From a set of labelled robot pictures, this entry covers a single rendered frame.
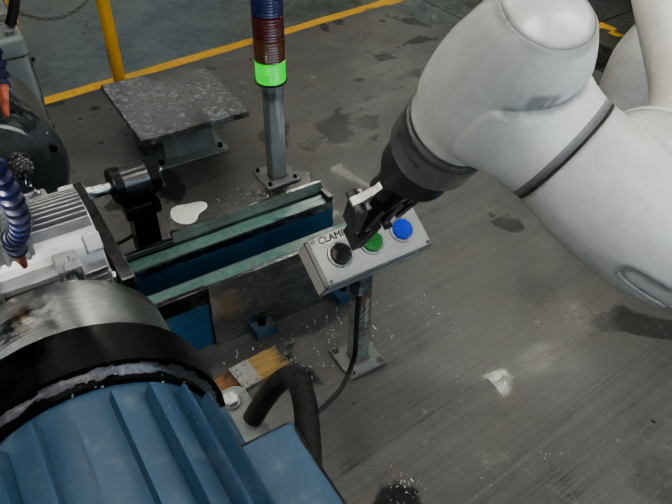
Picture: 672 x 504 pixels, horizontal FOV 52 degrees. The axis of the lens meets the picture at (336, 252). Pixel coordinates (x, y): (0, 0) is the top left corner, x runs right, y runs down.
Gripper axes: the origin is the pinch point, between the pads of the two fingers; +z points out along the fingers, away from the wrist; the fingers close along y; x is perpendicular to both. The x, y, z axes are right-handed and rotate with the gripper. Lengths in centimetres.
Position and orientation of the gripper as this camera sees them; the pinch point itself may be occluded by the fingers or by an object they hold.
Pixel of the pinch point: (361, 228)
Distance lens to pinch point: 84.7
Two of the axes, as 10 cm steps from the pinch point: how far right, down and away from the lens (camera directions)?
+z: -2.9, 3.3, 9.0
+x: 4.3, 8.8, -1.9
